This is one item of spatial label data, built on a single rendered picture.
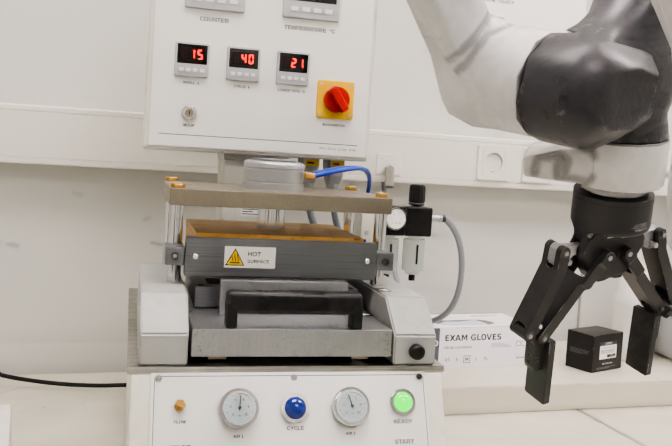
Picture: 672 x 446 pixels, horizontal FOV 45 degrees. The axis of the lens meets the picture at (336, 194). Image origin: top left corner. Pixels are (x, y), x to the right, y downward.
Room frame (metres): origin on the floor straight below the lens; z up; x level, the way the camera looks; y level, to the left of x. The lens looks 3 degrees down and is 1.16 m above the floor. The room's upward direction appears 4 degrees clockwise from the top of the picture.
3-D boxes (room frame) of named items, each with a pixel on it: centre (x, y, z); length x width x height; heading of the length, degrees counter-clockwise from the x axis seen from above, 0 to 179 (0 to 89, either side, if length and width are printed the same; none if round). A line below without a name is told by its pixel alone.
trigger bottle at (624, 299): (1.59, -0.60, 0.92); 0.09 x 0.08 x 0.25; 66
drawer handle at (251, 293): (0.88, 0.04, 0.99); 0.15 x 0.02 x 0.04; 104
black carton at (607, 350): (1.50, -0.50, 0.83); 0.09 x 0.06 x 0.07; 127
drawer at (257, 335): (1.02, 0.07, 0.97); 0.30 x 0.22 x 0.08; 14
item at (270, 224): (1.06, 0.07, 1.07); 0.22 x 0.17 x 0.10; 104
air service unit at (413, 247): (1.24, -0.10, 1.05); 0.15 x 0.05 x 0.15; 104
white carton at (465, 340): (1.50, -0.25, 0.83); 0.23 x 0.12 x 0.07; 111
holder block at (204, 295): (1.06, 0.08, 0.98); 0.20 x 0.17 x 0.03; 104
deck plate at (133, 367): (1.10, 0.09, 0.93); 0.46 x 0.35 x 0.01; 14
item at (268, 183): (1.10, 0.07, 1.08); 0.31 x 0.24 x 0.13; 104
